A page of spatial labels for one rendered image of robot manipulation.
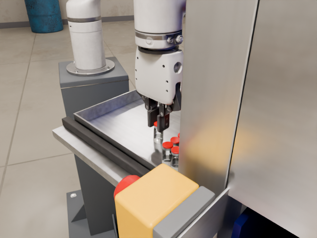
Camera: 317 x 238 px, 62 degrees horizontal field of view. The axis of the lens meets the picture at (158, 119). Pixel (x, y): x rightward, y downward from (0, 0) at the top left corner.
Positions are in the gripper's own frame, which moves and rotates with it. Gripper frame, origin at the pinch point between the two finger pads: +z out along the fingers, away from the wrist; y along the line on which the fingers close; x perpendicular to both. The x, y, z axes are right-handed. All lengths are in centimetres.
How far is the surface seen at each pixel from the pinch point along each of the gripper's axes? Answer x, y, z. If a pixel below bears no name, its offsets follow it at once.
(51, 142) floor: -30, 146, 94
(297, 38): 15.6, -27.9, -24.1
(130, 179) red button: 21.1, -16.0, -7.5
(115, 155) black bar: 11.1, 1.0, 3.9
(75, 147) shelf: 14.0, 11.6, 6.0
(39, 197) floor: 2, 98, 94
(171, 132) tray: -4.6, 0.3, 5.7
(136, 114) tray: -4.6, 12.6, 5.7
